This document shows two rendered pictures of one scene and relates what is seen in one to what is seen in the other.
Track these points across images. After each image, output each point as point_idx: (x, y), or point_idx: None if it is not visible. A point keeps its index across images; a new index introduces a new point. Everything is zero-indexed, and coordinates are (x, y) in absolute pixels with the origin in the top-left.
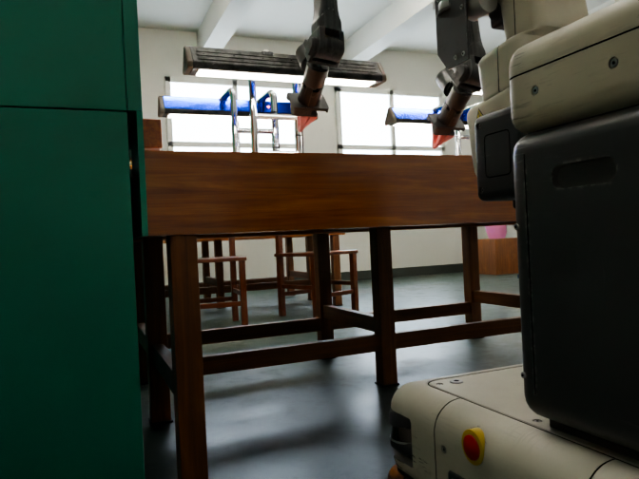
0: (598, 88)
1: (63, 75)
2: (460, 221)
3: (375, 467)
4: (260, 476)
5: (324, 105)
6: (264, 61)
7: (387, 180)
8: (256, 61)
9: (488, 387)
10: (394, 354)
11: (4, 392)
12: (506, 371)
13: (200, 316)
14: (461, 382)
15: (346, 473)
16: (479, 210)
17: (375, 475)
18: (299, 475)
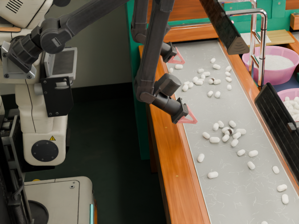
0: None
1: (127, 10)
2: (157, 169)
3: (147, 222)
4: (158, 187)
5: (164, 58)
6: (210, 8)
7: (150, 116)
8: (208, 6)
9: (59, 191)
10: None
11: (134, 98)
12: (74, 204)
13: (147, 116)
14: (69, 187)
15: (146, 211)
16: (158, 174)
17: (139, 219)
18: (152, 198)
